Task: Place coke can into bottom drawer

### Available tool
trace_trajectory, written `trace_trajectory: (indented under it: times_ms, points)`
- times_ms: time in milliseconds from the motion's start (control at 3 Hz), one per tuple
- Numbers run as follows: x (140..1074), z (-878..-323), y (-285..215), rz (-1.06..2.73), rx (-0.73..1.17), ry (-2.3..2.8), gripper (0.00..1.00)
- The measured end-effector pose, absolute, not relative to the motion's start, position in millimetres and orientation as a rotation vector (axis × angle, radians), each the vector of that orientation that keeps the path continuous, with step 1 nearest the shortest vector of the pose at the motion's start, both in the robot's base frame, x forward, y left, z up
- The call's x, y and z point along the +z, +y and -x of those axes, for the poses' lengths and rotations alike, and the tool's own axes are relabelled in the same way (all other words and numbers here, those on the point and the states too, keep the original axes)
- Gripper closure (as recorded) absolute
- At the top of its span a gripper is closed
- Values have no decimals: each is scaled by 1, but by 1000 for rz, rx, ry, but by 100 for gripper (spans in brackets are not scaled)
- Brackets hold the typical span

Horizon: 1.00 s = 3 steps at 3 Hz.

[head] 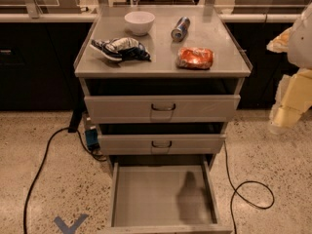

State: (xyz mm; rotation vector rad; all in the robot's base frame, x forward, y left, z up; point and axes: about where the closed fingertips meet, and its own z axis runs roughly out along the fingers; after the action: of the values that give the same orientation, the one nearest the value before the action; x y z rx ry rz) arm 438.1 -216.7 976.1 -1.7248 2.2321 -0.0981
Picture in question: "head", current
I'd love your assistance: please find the black top drawer handle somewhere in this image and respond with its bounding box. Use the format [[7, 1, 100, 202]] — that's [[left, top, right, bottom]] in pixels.
[[151, 103, 176, 112]]

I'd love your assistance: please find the black middle drawer handle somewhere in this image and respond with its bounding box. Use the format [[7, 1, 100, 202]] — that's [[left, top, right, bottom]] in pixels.
[[151, 140, 172, 148]]

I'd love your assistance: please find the black cable floor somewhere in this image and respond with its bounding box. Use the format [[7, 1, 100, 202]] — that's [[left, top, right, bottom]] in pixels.
[[222, 140, 276, 234], [22, 126, 108, 234]]

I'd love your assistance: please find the blue silver energy drink can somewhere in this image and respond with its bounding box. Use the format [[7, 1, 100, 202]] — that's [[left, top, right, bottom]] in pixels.
[[171, 17, 190, 42]]

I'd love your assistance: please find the blue white chip bag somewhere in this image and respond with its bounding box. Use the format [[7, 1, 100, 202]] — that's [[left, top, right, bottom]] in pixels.
[[90, 37, 151, 62]]

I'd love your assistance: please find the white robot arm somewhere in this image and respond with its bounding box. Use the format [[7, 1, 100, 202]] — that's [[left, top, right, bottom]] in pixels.
[[267, 4, 312, 135]]

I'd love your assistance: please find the blue tape floor marker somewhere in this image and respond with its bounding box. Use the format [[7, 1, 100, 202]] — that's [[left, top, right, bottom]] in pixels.
[[53, 214, 90, 234]]

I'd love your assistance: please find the grey open bottom drawer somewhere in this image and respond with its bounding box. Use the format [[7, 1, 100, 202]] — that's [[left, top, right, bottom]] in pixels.
[[97, 159, 232, 234]]

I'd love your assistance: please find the black drawer handle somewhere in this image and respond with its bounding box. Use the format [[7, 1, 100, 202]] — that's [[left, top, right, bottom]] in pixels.
[[151, 103, 176, 112], [151, 140, 172, 148]]

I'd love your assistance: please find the white ceramic bowl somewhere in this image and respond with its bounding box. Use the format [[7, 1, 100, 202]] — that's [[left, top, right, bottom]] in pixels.
[[124, 11, 155, 36]]

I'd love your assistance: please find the grey top drawer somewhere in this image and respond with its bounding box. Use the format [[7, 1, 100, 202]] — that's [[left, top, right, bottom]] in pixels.
[[85, 95, 240, 123]]

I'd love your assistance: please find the blue power adapter box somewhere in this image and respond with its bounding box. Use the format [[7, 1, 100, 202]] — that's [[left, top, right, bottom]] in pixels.
[[85, 129, 99, 151]]

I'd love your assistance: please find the grey middle drawer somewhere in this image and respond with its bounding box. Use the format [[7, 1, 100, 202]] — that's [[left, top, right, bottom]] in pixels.
[[98, 134, 225, 155]]

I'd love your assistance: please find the black cable right floor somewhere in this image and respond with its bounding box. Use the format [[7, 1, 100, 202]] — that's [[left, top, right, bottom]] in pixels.
[[222, 140, 276, 234]]

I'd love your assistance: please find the grey metal drawer cabinet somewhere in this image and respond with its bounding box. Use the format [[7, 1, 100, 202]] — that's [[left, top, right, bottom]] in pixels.
[[75, 6, 251, 234]]

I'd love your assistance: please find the black cable left floor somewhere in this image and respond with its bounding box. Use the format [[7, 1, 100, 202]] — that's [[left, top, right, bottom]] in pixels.
[[22, 126, 108, 234]]

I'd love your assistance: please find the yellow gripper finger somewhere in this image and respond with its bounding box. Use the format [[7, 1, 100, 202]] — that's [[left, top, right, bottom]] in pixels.
[[268, 69, 312, 135], [266, 27, 292, 53]]

